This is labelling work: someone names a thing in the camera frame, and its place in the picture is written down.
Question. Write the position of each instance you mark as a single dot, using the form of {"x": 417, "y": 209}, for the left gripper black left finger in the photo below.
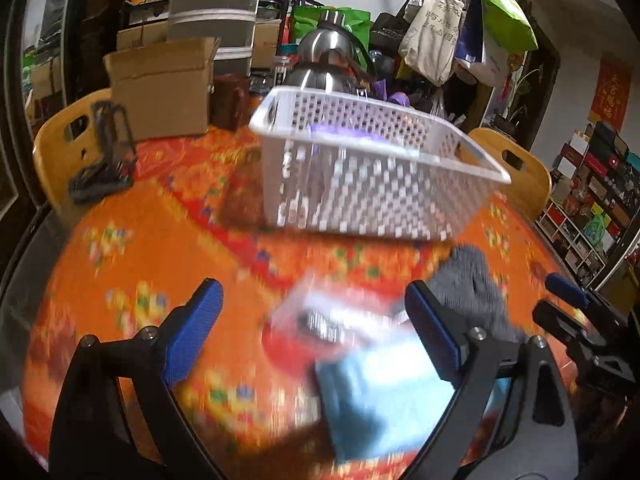
{"x": 91, "y": 437}

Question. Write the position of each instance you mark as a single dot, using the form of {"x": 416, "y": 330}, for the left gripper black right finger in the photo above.
{"x": 509, "y": 417}

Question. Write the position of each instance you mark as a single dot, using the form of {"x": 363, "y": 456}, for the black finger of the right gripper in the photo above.
{"x": 589, "y": 301}
{"x": 565, "y": 322}

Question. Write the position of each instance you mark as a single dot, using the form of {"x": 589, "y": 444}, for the grey knitted work glove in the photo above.
{"x": 463, "y": 283}

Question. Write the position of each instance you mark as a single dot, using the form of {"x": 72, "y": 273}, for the blue cloth pack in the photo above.
{"x": 381, "y": 400}

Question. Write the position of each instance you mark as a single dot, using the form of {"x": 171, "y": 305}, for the white perforated plastic basket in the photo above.
{"x": 429, "y": 192}

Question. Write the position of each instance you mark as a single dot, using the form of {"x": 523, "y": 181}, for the shelf of colourful boxes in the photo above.
{"x": 592, "y": 216}

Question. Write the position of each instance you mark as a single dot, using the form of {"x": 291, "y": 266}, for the right wooden chair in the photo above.
{"x": 530, "y": 187}

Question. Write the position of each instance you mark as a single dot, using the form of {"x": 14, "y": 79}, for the wooden chair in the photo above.
{"x": 65, "y": 144}
{"x": 530, "y": 187}

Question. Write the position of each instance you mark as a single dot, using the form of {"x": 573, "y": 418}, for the white blue hanging bag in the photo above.
{"x": 477, "y": 52}

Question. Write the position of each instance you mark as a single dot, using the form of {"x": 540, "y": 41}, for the clear zip bag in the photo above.
{"x": 319, "y": 319}

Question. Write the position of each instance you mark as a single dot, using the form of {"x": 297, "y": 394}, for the lime green hanging bag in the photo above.
{"x": 506, "y": 22}

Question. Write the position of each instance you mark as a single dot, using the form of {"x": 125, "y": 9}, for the beige canvas tote bag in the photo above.
{"x": 430, "y": 42}

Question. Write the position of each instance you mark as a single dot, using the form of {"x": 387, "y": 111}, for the left wooden chair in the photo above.
{"x": 65, "y": 144}

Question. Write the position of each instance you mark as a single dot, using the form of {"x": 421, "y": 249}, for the lower stainless steel kettle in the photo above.
{"x": 321, "y": 76}

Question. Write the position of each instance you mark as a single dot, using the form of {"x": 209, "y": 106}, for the stainless steel kettle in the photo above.
{"x": 321, "y": 76}
{"x": 330, "y": 36}

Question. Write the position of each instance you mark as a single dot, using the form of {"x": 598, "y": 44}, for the upper stainless steel kettle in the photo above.
{"x": 330, "y": 36}

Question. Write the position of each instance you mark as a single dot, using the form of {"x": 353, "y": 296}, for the brown ceramic mug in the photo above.
{"x": 228, "y": 101}

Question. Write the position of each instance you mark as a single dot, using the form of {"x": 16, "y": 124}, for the brown cardboard box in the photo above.
{"x": 164, "y": 88}

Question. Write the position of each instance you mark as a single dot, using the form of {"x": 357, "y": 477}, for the green shopping bag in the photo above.
{"x": 306, "y": 14}

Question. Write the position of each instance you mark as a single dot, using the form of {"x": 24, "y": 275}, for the red wall scroll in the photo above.
{"x": 610, "y": 100}

